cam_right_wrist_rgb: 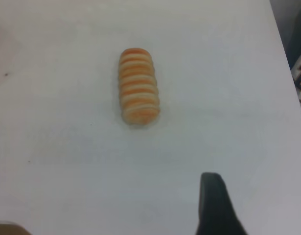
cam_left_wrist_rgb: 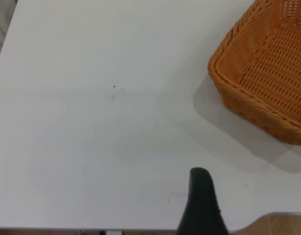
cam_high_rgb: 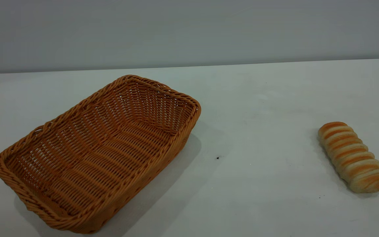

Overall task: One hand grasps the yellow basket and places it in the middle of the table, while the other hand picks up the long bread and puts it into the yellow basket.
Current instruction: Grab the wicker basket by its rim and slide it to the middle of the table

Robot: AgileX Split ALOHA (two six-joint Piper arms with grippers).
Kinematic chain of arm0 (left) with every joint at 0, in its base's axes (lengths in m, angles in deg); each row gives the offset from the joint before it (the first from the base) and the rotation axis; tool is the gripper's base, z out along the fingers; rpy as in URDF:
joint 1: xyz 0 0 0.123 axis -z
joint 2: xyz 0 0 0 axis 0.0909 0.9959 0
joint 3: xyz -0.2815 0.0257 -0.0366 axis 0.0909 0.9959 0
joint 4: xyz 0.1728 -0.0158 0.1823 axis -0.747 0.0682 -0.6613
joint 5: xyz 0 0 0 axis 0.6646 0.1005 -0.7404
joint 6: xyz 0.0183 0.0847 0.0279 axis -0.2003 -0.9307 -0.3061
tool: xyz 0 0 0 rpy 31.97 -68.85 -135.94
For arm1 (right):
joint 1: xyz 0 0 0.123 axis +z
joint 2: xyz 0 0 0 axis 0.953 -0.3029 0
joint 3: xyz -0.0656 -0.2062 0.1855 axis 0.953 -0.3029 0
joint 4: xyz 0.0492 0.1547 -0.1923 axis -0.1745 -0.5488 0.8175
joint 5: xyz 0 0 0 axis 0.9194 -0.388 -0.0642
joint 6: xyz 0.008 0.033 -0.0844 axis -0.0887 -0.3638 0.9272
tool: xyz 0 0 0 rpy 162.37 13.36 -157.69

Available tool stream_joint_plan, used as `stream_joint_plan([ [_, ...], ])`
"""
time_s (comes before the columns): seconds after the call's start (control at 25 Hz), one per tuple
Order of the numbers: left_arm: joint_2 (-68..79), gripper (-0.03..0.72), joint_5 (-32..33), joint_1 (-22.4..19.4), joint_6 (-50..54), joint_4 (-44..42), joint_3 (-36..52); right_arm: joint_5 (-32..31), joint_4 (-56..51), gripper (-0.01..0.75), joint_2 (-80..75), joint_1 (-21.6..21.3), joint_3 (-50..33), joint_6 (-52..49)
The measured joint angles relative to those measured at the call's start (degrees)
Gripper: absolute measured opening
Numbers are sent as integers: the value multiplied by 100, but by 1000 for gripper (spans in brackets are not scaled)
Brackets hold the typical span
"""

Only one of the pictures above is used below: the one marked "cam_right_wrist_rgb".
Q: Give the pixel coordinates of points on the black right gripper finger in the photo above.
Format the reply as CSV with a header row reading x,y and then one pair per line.
x,y
216,210

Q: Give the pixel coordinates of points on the dark object beside table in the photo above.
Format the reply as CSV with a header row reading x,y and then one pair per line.
x,y
299,31

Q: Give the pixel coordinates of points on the striped orange bread roll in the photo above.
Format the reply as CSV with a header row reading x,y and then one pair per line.
x,y
139,88

